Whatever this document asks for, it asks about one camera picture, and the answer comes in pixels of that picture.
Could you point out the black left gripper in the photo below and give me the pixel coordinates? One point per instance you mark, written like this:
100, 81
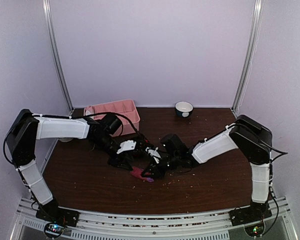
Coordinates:
121, 159

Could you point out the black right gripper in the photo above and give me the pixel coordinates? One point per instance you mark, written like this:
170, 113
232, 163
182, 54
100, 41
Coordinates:
156, 173

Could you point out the maroon purple striped sock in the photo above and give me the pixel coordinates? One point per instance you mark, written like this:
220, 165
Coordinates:
137, 173

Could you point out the black red yellow argyle sock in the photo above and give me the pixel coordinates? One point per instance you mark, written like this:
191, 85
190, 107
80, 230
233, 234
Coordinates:
142, 143

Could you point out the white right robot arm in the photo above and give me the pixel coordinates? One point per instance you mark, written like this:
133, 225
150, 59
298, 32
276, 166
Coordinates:
234, 166

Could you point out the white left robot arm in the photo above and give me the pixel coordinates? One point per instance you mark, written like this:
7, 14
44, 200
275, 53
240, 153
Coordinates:
30, 130

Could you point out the pink divided organizer tray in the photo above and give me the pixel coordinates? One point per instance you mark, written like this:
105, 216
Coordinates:
126, 108

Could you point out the white scalloped bowl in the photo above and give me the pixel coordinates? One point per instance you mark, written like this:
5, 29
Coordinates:
65, 139

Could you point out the dark blue white bowl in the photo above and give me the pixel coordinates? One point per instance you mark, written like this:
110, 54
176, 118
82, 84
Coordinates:
183, 109

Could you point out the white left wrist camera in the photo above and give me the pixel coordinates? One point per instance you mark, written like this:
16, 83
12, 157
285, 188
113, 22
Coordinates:
125, 146

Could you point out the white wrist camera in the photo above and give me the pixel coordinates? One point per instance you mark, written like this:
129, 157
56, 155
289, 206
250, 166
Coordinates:
154, 154
125, 146

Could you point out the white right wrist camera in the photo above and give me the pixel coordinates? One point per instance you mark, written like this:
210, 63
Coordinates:
154, 154

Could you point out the front aluminium rail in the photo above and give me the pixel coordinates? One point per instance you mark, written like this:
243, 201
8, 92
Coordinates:
209, 225

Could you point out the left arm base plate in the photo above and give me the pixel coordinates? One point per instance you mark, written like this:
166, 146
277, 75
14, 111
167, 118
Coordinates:
57, 216

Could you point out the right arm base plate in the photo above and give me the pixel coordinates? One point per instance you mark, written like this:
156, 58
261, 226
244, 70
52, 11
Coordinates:
247, 215

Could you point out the left aluminium frame post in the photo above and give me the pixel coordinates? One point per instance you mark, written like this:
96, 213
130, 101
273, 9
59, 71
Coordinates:
55, 53

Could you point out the aluminium frame post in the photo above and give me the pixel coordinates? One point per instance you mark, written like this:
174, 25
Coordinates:
55, 53
250, 51

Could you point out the right aluminium frame post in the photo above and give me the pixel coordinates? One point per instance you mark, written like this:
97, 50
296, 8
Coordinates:
250, 51

